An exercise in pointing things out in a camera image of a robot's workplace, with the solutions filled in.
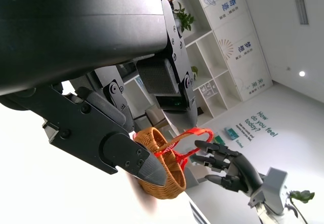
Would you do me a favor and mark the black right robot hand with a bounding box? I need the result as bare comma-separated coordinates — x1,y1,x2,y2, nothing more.
193,139,264,194

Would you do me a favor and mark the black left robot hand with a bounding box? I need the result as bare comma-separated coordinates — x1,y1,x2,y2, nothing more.
0,0,198,186

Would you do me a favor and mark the wicker basket with red ribbon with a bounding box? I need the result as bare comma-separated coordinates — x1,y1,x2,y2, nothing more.
133,126,215,201

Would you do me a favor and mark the green leafy plant on stem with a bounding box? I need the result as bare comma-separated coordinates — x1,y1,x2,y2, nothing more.
286,190,316,224

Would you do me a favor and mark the large green potted plant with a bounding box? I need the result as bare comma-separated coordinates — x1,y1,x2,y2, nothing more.
173,2,195,33

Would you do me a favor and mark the white shelf unit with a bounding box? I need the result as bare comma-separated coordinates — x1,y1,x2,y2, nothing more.
121,0,274,133

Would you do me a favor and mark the grey ceiling strip fixture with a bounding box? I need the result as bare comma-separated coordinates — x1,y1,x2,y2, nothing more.
290,0,309,25

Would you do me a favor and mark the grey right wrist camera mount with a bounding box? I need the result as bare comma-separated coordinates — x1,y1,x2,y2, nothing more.
248,167,289,216

